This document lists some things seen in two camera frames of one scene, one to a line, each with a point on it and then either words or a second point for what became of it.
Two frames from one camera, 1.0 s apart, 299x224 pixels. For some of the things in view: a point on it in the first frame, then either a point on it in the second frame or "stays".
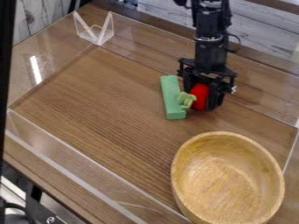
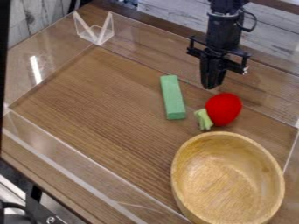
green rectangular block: x=171 y=90 stays
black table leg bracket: x=40 y=213 stays
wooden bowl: x=228 y=180 stays
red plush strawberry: x=200 y=91 -> x=224 y=108
